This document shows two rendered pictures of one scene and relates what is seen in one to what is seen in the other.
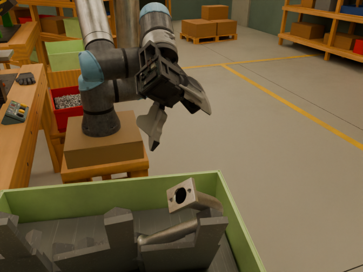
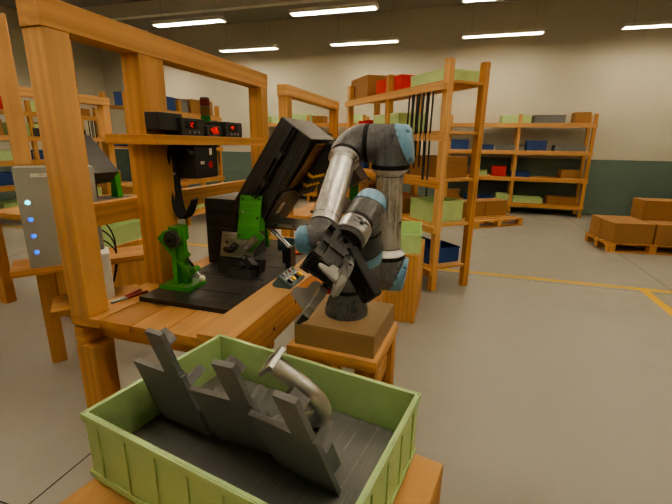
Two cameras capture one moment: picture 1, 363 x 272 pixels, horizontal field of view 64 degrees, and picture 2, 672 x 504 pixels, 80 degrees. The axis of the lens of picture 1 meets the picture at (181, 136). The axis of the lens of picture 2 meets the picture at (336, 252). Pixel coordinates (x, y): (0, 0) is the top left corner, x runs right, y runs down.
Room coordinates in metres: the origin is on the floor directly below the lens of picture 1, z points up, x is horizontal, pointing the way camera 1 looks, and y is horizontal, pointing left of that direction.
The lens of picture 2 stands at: (-0.05, -0.43, 1.51)
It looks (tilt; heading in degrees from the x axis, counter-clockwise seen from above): 15 degrees down; 36
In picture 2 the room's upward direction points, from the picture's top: 1 degrees clockwise
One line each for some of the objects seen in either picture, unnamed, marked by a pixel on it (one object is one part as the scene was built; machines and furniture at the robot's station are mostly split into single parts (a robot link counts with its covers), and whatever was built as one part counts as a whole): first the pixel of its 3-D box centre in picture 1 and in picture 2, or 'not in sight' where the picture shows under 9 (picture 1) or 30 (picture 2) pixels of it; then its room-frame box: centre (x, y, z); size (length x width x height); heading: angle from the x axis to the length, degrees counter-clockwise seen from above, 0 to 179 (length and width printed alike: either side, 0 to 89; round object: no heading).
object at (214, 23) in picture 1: (208, 23); (641, 224); (7.65, -0.67, 0.37); 1.20 x 0.80 x 0.74; 117
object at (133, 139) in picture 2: not in sight; (199, 140); (1.21, 1.34, 1.52); 0.90 x 0.25 x 0.04; 19
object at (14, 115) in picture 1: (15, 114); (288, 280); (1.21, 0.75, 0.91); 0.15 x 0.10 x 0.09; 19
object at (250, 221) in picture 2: not in sight; (252, 216); (1.24, 1.01, 1.17); 0.13 x 0.12 x 0.20; 19
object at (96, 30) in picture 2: not in sight; (186, 58); (1.20, 1.38, 1.89); 1.50 x 0.09 x 0.09; 19
